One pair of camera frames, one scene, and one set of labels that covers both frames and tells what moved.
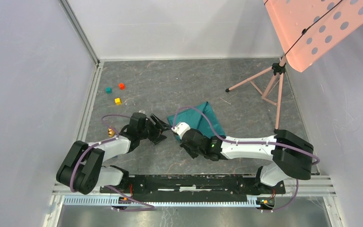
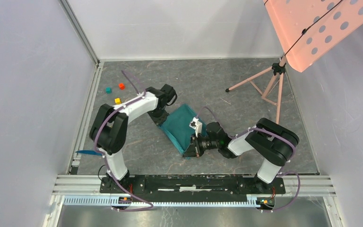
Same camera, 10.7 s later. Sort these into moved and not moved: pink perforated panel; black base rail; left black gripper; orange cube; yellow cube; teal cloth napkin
Moved: teal cloth napkin; left black gripper
Not moved: yellow cube; black base rail; orange cube; pink perforated panel
